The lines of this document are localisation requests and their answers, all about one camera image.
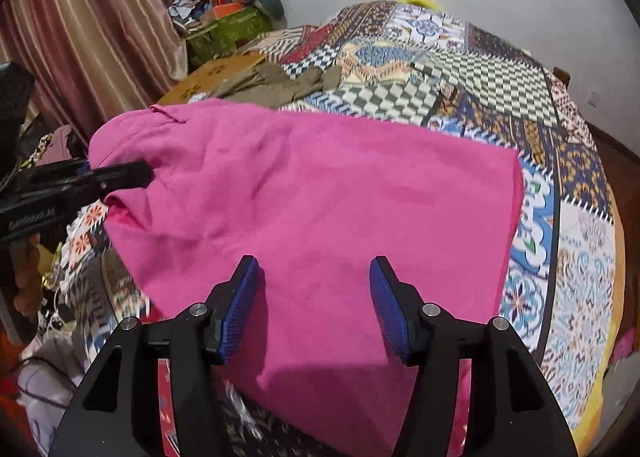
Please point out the person's left hand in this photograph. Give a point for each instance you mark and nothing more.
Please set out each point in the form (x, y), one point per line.
(29, 277)

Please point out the green patterned bag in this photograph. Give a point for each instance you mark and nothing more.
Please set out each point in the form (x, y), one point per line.
(225, 34)

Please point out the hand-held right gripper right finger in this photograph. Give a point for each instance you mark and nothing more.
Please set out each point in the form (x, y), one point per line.
(387, 312)

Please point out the dark wooden bedpost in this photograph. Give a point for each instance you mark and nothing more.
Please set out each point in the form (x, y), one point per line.
(561, 76)

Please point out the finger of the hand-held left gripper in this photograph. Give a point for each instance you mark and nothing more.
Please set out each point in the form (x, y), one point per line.
(120, 177)

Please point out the pink pants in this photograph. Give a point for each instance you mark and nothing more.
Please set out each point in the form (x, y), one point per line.
(325, 197)

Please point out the striped brown curtain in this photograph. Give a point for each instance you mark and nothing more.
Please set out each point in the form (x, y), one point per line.
(100, 12)

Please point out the mauve cloth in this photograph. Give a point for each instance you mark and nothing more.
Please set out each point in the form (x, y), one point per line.
(62, 142)

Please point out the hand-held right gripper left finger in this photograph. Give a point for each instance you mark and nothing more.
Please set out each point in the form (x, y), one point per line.
(242, 307)

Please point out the patchwork patterned blanket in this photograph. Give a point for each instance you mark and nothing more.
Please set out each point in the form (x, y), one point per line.
(500, 87)

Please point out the orange box with flower cut-outs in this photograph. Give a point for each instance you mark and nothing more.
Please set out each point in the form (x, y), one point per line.
(210, 77)

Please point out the olive pants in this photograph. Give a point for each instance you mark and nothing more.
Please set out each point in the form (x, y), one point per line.
(270, 87)

